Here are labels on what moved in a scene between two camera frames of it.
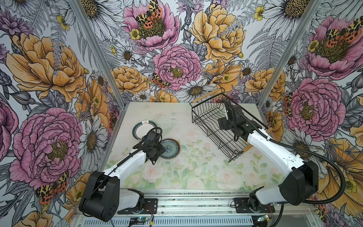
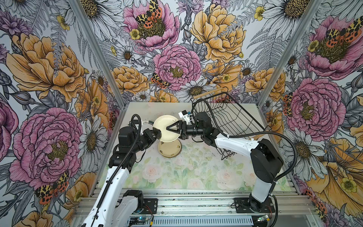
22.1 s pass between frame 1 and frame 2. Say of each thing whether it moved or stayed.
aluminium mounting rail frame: stayed
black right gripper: moved
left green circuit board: stayed
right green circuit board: stayed
